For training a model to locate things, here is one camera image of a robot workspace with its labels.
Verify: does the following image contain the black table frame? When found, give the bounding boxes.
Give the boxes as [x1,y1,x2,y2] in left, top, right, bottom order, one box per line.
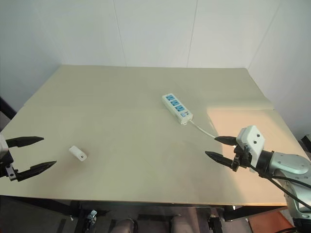
[0,195,288,233]

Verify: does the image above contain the white power strip cable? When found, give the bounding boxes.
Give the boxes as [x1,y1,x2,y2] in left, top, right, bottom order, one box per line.
[188,118,217,139]

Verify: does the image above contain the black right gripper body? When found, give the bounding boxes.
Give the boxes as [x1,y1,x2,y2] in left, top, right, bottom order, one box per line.
[231,144,252,172]

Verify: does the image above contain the white plug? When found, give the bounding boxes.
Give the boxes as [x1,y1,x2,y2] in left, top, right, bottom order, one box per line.
[69,145,88,163]

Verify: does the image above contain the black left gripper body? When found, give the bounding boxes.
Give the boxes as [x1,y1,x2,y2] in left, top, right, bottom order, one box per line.
[0,150,19,182]

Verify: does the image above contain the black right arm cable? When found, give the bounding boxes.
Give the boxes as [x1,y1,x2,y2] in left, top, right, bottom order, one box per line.
[249,165,311,214]

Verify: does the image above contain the orange brown board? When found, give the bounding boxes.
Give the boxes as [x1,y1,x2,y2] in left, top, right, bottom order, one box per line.
[246,210,295,233]

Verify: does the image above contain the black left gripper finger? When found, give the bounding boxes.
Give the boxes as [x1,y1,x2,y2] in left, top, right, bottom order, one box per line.
[5,136,45,149]
[16,160,57,183]

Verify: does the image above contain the white power strip with cable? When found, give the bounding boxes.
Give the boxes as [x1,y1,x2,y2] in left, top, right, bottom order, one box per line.
[161,93,192,126]

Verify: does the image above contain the metal caster wheel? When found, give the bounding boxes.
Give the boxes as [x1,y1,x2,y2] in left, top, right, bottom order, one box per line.
[207,215,222,230]
[86,209,98,226]

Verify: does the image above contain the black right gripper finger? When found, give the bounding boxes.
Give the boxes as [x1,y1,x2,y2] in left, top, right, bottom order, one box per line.
[205,151,236,168]
[214,136,237,147]

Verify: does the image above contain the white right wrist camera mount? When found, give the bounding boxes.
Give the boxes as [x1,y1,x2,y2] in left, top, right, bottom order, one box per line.
[236,125,265,168]

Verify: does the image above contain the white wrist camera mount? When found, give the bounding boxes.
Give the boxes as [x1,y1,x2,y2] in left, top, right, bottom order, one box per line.
[236,125,265,168]
[0,134,9,159]

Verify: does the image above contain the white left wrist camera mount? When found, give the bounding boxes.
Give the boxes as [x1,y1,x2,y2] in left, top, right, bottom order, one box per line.
[0,134,9,159]

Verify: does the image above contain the dark slanted stand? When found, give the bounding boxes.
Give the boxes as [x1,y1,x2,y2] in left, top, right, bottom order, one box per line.
[0,96,17,120]

